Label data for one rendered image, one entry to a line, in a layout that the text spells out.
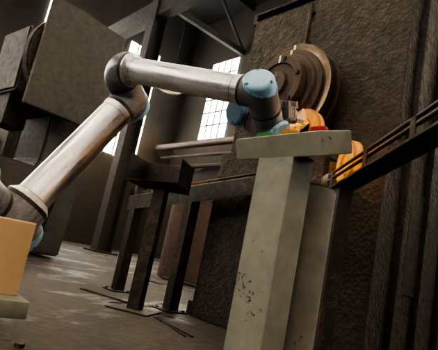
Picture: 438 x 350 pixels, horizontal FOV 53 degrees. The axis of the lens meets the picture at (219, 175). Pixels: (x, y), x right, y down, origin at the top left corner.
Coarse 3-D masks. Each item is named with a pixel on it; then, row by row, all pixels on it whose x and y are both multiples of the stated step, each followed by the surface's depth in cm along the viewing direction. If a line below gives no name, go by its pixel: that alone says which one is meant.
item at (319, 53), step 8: (288, 48) 210; (296, 48) 206; (304, 48) 202; (312, 48) 198; (320, 56) 193; (328, 64) 189; (328, 72) 187; (328, 80) 186; (336, 80) 191; (328, 88) 185; (320, 96) 187; (328, 96) 187; (320, 104) 186; (328, 104) 188; (320, 112) 188; (304, 128) 190
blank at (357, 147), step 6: (354, 144) 144; (360, 144) 145; (354, 150) 143; (360, 150) 143; (342, 156) 152; (348, 156) 151; (354, 156) 142; (336, 162) 156; (342, 162) 152; (336, 168) 155; (354, 168) 142; (342, 174) 148; (348, 174) 143; (336, 180) 152
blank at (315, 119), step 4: (308, 112) 160; (312, 112) 159; (316, 112) 157; (308, 116) 160; (312, 116) 158; (316, 116) 157; (320, 116) 157; (308, 120) 159; (312, 120) 158; (316, 120) 156; (320, 120) 155; (312, 124) 157; (316, 124) 156; (320, 124) 155; (324, 124) 157; (292, 128) 163; (296, 128) 163; (300, 128) 165
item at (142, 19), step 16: (160, 0) 926; (176, 0) 872; (192, 0) 838; (128, 16) 1027; (144, 16) 962; (160, 16) 919; (128, 32) 1018; (160, 32) 935; (144, 48) 907; (160, 48) 920; (128, 128) 882; (128, 144) 881; (128, 160) 881; (112, 176) 854; (112, 192) 857; (112, 208) 856; (96, 224) 848; (112, 224) 856; (96, 240) 831; (112, 240) 847
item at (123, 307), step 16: (144, 160) 224; (128, 176) 209; (144, 176) 227; (160, 176) 225; (176, 176) 223; (192, 176) 220; (160, 192) 209; (176, 192) 221; (160, 208) 207; (160, 224) 209; (144, 240) 205; (144, 256) 204; (144, 272) 202; (144, 288) 202; (112, 304) 201; (128, 304) 200
